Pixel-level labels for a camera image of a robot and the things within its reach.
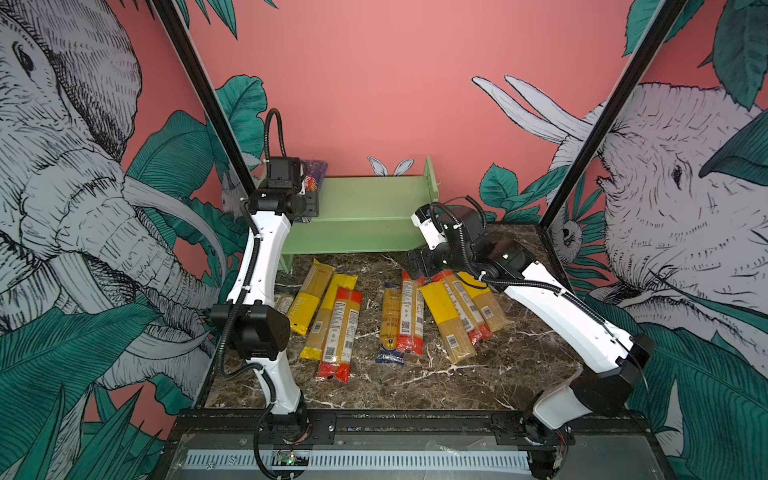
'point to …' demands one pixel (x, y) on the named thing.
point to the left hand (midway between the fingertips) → (301, 195)
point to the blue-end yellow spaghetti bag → (390, 316)
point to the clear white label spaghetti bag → (282, 303)
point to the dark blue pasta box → (314, 173)
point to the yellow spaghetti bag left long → (314, 344)
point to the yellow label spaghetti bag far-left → (310, 294)
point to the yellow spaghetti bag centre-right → (446, 315)
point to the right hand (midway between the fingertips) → (409, 249)
